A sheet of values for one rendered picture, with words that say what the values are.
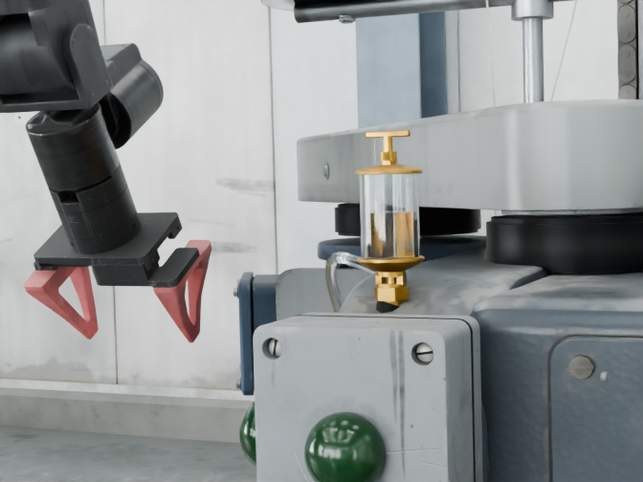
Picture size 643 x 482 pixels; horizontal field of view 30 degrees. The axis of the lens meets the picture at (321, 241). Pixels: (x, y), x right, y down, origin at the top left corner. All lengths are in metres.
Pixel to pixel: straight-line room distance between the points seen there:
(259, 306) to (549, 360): 0.50
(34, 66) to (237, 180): 5.46
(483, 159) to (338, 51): 5.49
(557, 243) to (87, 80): 0.41
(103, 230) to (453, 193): 0.35
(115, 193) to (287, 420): 0.49
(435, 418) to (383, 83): 5.11
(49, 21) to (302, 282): 0.27
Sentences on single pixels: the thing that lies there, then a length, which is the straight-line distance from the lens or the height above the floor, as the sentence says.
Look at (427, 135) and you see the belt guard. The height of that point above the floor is 1.41.
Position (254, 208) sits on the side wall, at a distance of 6.27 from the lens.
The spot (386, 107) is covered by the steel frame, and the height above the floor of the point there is 1.70.
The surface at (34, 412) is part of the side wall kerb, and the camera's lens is 7.10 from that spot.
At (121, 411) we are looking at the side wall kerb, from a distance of 6.76.
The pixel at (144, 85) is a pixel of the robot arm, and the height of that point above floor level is 1.46.
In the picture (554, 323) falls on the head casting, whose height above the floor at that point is 1.33.
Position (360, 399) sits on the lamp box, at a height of 1.30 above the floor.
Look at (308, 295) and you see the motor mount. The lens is 0.91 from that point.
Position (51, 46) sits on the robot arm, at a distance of 0.85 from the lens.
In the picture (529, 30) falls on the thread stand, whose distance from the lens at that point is 0.81.
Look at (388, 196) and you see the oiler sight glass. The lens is 0.50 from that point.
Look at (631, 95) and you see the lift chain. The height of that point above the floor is 1.44.
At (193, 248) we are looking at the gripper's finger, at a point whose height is 1.33.
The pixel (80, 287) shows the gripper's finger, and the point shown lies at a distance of 1.02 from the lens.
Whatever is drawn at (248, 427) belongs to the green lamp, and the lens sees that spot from 0.46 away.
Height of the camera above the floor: 1.38
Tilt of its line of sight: 3 degrees down
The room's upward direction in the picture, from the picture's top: 2 degrees counter-clockwise
